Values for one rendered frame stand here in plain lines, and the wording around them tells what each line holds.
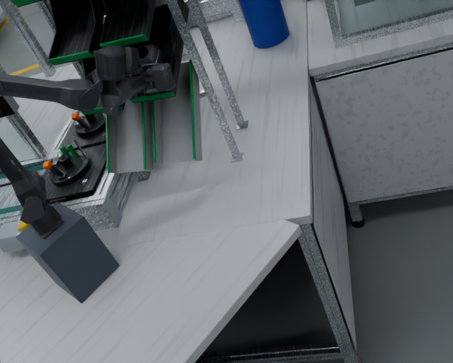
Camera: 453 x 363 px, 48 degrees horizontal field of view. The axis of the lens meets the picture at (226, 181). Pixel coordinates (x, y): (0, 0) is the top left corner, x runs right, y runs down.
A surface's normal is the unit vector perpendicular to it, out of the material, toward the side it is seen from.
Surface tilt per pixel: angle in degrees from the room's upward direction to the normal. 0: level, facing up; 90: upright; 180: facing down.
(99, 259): 90
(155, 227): 0
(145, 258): 0
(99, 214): 90
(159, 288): 0
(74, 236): 90
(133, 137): 45
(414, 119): 90
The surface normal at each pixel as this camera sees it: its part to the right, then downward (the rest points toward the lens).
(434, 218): -0.33, -0.72
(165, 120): -0.43, -0.03
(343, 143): -0.11, 0.66
